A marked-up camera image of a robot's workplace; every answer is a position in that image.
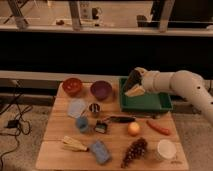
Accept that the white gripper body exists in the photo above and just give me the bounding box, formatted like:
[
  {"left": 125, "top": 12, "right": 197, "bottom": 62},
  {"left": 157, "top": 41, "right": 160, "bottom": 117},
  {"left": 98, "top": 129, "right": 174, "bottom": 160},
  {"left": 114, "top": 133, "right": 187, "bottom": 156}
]
[{"left": 134, "top": 67, "right": 163, "bottom": 93}]

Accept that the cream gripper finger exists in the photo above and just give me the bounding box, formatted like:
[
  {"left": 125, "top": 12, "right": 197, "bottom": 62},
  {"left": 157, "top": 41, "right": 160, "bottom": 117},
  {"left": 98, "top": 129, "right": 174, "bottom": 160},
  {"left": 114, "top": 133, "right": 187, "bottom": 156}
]
[{"left": 125, "top": 84, "right": 145, "bottom": 97}]

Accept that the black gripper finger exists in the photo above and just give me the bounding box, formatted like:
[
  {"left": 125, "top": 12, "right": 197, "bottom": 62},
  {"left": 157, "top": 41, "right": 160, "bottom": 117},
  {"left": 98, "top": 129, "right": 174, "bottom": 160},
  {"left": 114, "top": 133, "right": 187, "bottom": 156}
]
[{"left": 123, "top": 70, "right": 142, "bottom": 92}]

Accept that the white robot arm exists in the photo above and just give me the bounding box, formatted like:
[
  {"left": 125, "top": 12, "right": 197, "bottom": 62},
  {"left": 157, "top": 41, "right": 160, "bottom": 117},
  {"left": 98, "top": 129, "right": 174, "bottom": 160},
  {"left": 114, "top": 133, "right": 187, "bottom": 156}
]
[{"left": 123, "top": 67, "right": 213, "bottom": 126}]

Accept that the small metal cup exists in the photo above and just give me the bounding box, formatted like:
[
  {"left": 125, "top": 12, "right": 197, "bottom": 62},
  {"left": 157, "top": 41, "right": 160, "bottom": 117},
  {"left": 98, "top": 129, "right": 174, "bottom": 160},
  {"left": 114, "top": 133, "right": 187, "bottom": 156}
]
[{"left": 89, "top": 103, "right": 100, "bottom": 117}]

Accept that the blue paper cup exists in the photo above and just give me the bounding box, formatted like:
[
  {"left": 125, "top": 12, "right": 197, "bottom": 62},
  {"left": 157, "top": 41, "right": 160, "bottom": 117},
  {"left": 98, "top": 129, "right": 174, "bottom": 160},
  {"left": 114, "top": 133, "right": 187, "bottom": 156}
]
[{"left": 75, "top": 116, "right": 89, "bottom": 133}]

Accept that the green plastic tray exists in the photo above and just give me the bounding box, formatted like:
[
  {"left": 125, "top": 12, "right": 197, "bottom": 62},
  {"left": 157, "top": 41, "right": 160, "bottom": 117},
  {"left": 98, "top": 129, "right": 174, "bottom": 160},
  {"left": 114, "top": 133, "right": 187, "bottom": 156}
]
[{"left": 119, "top": 77, "right": 173, "bottom": 113}]

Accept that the purple bowl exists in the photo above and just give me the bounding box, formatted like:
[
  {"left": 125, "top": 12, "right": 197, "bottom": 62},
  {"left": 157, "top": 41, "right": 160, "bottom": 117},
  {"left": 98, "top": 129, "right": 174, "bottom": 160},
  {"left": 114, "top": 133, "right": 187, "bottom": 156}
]
[{"left": 90, "top": 80, "right": 112, "bottom": 100}]

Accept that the orange apple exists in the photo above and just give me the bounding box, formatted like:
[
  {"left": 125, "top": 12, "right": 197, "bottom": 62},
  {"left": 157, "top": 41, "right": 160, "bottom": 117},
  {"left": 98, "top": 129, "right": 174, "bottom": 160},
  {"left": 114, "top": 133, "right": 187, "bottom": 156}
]
[{"left": 127, "top": 122, "right": 140, "bottom": 136}]

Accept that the orange carrot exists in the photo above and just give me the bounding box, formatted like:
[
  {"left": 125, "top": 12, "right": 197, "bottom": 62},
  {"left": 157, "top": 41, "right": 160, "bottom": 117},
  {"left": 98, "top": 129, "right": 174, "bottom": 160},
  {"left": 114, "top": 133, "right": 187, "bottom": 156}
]
[{"left": 146, "top": 120, "right": 171, "bottom": 136}]

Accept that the light blue plastic lid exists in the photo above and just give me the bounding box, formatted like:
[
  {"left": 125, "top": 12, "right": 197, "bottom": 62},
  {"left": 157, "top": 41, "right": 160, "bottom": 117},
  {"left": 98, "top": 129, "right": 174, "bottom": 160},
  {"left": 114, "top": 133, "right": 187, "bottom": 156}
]
[{"left": 67, "top": 98, "right": 87, "bottom": 118}]

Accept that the red bowl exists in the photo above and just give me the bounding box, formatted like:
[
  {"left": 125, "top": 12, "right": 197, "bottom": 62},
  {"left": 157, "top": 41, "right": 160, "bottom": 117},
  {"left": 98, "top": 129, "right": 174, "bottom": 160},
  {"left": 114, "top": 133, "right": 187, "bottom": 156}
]
[{"left": 62, "top": 78, "right": 83, "bottom": 96}]

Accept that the wooden table board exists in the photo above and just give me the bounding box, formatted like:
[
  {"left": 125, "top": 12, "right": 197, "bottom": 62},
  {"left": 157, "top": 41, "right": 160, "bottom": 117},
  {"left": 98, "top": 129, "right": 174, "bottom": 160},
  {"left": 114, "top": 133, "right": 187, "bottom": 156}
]
[{"left": 36, "top": 88, "right": 189, "bottom": 171}]

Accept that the white round container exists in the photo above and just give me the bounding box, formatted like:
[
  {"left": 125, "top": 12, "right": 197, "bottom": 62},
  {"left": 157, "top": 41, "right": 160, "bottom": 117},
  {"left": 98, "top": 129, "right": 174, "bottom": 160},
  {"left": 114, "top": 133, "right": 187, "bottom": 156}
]
[{"left": 155, "top": 139, "right": 177, "bottom": 161}]

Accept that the blue sponge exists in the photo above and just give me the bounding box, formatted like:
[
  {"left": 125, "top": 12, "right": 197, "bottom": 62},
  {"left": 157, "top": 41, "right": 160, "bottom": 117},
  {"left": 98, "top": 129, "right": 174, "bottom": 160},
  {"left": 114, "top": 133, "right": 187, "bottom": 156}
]
[{"left": 90, "top": 140, "right": 111, "bottom": 165}]

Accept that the yellow corn husk toy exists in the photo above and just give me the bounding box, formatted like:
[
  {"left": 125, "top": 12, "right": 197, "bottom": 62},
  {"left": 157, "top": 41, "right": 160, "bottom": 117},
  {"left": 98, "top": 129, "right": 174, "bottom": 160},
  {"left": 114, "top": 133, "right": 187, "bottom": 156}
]
[{"left": 62, "top": 136, "right": 88, "bottom": 152}]

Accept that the black cables left floor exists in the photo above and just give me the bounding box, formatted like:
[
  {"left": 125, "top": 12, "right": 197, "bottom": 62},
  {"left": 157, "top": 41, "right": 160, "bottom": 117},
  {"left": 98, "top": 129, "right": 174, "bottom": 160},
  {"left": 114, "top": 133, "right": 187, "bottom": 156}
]
[{"left": 0, "top": 83, "right": 34, "bottom": 171}]

